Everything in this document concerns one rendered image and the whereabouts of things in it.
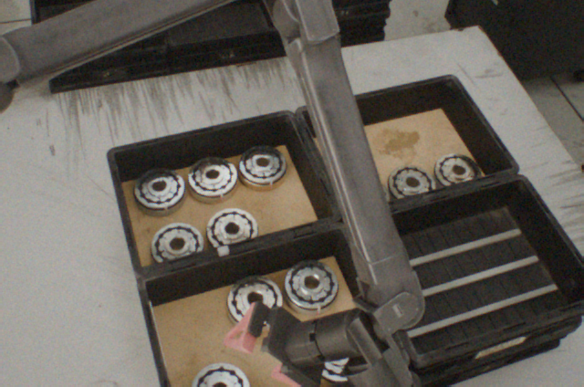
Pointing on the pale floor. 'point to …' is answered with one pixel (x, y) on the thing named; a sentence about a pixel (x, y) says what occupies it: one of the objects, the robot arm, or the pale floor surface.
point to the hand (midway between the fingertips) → (253, 356)
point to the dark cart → (525, 6)
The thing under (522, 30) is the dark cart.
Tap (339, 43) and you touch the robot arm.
